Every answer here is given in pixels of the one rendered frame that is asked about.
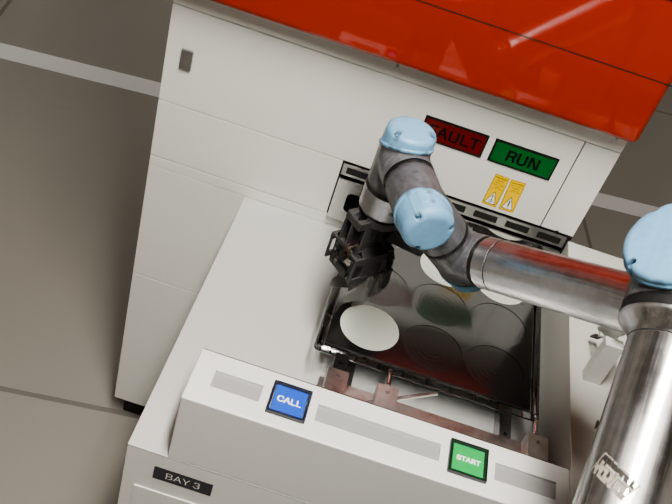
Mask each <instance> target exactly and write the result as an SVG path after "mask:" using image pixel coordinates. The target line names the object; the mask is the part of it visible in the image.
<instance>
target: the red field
mask: <svg viewBox="0 0 672 504"><path fill-rule="evenodd" d="M426 123H427V124H428V125H429V126H430V127H431V128H432V129H433V130H434V132H435V134H436V141H437V142H440V143H443V144H446V145H449V146H452V147H455V148H458V149H461V150H464V151H467V152H470V153H473V154H476V155H480V152H481V150H482V148H483V146H484V143H485V141H486V139H487V137H484V136H481V135H478V134H475V133H472V132H469V131H466V130H463V129H460V128H457V127H454V126H451V125H448V124H445V123H442V122H439V121H436V120H433V119H430V118H428V119H427V121H426Z"/></svg>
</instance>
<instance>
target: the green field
mask: <svg viewBox="0 0 672 504"><path fill-rule="evenodd" d="M490 159H491V160H494V161H496V162H499V163H502V164H505V165H508V166H511V167H514V168H517V169H520V170H523V171H526V172H529V173H532V174H535V175H538V176H541V177H544V178H547V179H548V177H549V175H550V173H551V171H552V170H553V168H554V166H555V164H556V162H557V161H555V160H552V159H549V158H546V157H543V156H540V155H537V154H534V153H531V152H528V151H525V150H522V149H519V148H516V147H514V146H511V145H508V144H505V143H502V142H499V141H498V142H497V144H496V146H495V148H494V151H493V153H492V155H491V157H490Z"/></svg>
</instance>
